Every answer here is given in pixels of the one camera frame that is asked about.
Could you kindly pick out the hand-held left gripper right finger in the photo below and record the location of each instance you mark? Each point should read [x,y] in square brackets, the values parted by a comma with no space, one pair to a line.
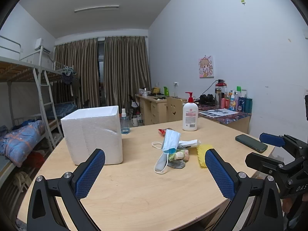
[220,173]

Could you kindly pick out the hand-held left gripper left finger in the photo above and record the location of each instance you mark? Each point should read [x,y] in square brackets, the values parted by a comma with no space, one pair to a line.
[90,173]

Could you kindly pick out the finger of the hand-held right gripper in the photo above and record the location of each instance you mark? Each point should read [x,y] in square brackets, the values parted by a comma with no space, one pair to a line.
[262,163]
[272,139]

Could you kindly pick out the yellow honeycomb sponge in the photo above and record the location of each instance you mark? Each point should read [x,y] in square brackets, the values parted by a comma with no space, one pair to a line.
[201,154]

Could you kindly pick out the floral patterned sock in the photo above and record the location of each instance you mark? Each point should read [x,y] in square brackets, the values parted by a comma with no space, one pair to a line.
[181,154]

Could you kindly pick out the white foam box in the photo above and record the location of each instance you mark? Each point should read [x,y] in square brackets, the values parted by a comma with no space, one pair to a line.
[91,130]

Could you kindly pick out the blue face mask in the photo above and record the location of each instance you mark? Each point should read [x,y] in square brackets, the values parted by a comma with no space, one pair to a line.
[170,139]

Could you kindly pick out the black smartphone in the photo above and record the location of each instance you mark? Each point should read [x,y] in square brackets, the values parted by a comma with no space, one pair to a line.
[251,143]

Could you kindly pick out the dark patterned desk mat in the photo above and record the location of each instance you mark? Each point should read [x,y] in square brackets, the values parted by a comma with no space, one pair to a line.
[231,119]

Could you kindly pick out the row of toiletry bottles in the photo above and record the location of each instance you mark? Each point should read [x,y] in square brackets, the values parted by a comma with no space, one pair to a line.
[238,103]

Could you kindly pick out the blue spray bottle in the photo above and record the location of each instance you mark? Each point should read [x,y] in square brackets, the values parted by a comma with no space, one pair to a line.
[125,125]

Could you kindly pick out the printed paper sheets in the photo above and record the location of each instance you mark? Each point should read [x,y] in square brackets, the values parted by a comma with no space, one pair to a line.
[216,112]

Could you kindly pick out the white lotion pump bottle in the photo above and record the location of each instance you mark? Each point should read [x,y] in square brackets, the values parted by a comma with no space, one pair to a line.
[190,118]

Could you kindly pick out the white mug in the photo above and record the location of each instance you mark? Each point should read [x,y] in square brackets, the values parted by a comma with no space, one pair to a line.
[134,122]

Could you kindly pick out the blue checked mattress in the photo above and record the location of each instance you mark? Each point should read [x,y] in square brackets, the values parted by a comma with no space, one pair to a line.
[62,110]

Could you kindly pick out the beige crumpled cloth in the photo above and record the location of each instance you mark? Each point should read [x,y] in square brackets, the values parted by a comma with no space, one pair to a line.
[21,180]

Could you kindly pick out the clear bottle with red lid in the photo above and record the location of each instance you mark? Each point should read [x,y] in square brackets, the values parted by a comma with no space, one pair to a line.
[220,93]

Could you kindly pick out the red snack packet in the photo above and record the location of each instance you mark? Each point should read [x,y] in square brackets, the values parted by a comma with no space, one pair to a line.
[161,131]

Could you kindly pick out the black headphones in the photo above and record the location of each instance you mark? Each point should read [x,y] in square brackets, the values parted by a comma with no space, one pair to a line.
[207,99]

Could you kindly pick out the blue plaid blanket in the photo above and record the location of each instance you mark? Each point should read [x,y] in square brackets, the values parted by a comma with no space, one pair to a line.
[21,139]

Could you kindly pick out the wooden smiley face chair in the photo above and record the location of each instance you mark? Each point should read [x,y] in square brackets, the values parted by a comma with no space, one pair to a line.
[174,109]

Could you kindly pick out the white bunk bed ladder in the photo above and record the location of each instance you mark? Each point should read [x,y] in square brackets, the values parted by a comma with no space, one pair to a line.
[43,96]

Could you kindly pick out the dark hanging clothes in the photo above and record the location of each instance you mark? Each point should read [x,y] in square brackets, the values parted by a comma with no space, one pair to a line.
[71,83]

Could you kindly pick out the brown curtain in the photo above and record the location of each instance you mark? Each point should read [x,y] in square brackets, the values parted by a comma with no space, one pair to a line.
[77,72]
[125,72]

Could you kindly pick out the yellow box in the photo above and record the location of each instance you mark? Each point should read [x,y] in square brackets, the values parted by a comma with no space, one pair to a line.
[156,90]

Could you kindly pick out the white metal bunk bed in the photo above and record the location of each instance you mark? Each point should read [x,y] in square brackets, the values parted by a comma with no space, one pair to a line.
[14,71]
[57,73]

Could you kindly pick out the white air conditioner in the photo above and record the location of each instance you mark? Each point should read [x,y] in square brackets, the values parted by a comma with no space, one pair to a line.
[42,47]

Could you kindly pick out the ceiling tube light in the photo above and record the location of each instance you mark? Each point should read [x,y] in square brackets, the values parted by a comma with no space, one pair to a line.
[96,8]

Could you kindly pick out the cartoon wall poster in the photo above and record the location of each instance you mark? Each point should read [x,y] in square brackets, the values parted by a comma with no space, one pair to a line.
[206,67]

